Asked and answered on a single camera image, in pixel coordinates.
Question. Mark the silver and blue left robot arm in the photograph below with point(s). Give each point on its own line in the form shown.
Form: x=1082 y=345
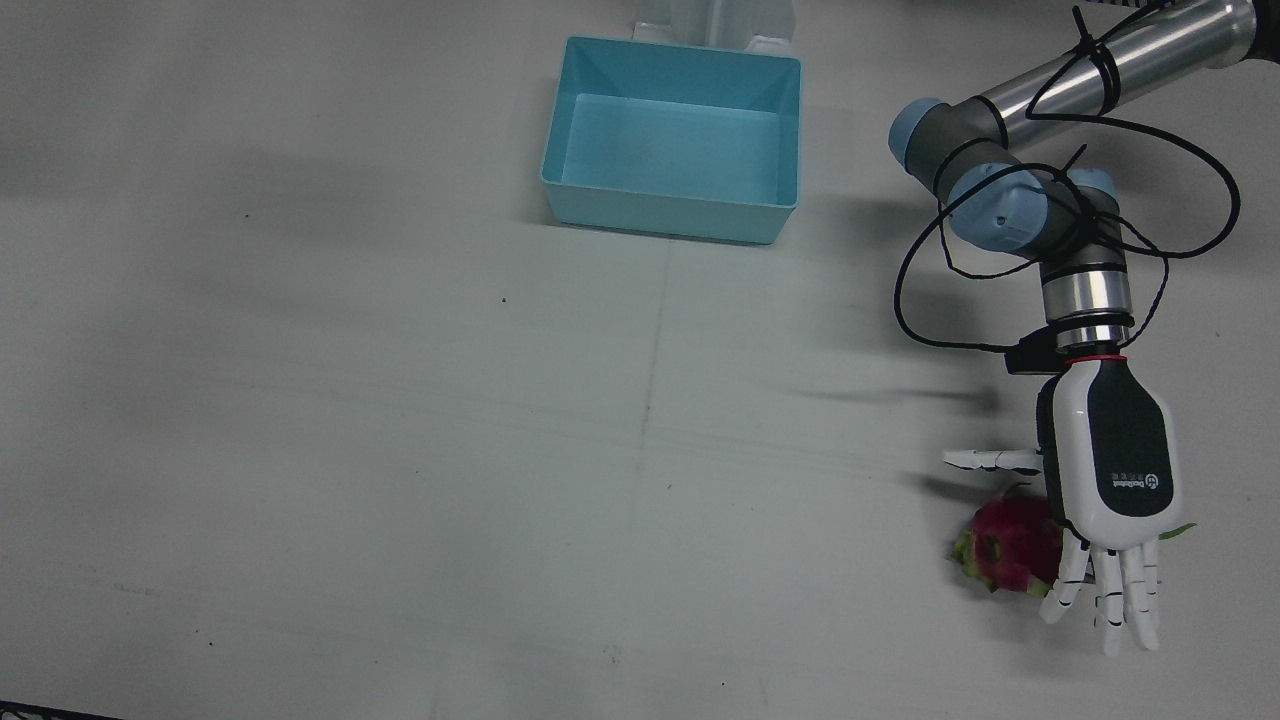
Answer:
x=1000 y=210

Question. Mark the white translucent stand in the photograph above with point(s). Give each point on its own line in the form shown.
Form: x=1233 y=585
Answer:
x=740 y=25

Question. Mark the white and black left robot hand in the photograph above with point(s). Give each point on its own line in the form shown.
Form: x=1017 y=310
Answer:
x=1120 y=450

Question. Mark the pink dragon fruit green scales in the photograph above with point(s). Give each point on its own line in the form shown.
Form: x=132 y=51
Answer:
x=1010 y=545

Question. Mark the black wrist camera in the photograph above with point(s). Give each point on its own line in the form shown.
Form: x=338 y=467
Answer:
x=1030 y=355

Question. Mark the light blue plastic bin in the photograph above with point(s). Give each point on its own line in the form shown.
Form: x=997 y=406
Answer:
x=670 y=150

